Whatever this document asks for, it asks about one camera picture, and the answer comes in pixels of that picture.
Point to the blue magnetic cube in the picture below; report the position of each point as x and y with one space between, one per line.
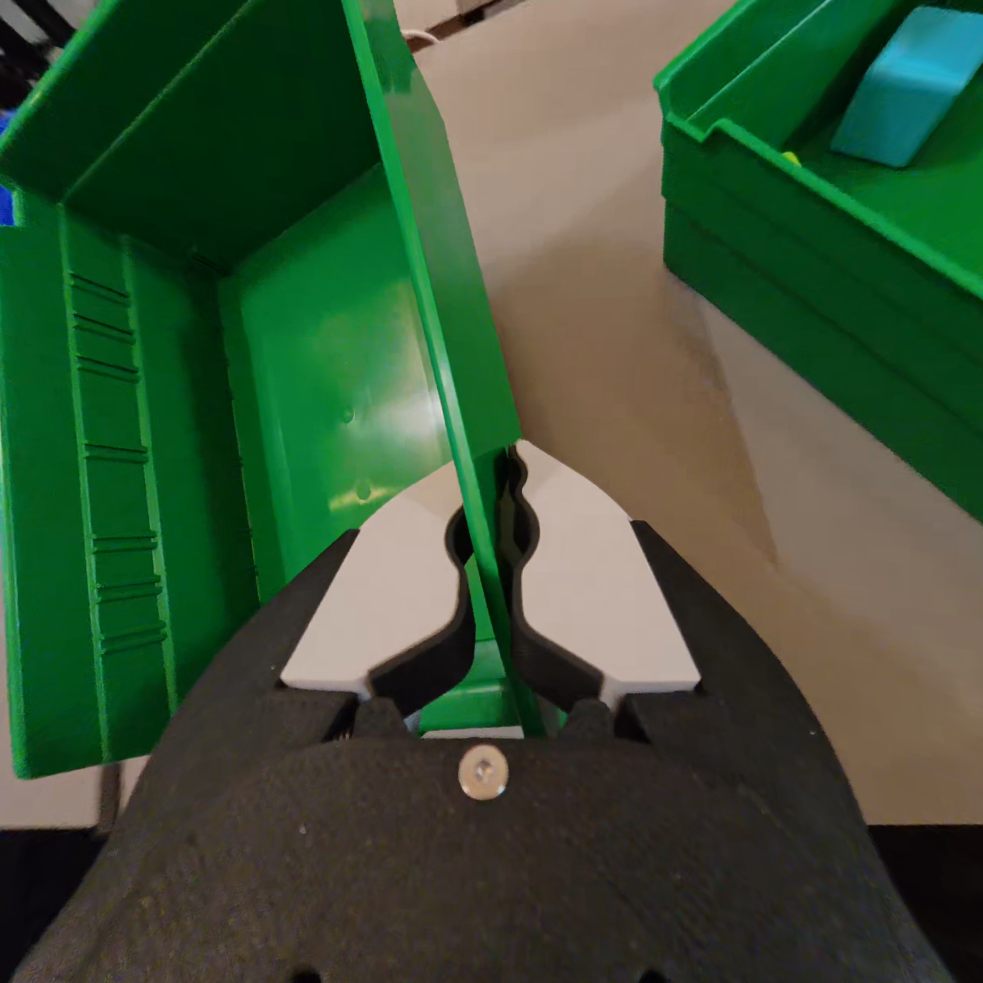
906 92

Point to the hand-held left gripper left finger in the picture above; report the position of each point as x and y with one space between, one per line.
384 599

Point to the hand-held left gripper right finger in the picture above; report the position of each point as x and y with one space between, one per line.
599 599

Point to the blue plastic bin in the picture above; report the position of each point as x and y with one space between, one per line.
6 207

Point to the green plastic bin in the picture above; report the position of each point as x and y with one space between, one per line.
153 384
768 253

